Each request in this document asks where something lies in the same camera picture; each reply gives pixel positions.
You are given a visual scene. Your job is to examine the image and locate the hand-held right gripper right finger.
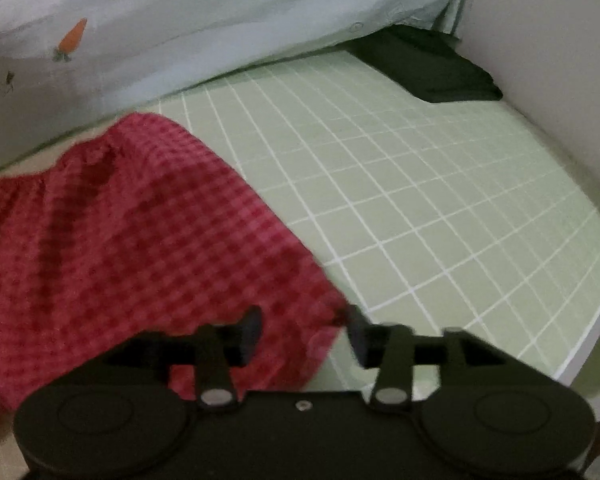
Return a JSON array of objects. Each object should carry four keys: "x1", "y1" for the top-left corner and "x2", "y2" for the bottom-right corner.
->
[{"x1": 344, "y1": 304, "x2": 514, "y2": 410}]

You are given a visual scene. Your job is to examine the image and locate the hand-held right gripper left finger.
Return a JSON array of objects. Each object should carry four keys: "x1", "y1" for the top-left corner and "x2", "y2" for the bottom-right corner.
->
[{"x1": 102, "y1": 305, "x2": 264, "y2": 415}]

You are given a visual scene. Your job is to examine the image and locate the red checked garment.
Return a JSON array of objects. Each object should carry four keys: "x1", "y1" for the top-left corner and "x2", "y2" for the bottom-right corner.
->
[{"x1": 0, "y1": 113, "x2": 349, "y2": 445}]

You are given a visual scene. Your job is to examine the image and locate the green grid bed sheet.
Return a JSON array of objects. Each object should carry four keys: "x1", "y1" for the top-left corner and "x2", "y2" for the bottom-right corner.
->
[{"x1": 150, "y1": 48, "x2": 600, "y2": 384}]

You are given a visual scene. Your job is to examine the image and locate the black folded garment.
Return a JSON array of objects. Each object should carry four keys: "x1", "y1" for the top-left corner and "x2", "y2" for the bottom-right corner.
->
[{"x1": 344, "y1": 24, "x2": 504, "y2": 104}]

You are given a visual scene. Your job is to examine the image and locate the light blue carrot print quilt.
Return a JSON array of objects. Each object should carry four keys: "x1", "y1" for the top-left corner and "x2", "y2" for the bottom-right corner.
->
[{"x1": 0, "y1": 0, "x2": 473, "y2": 177}]

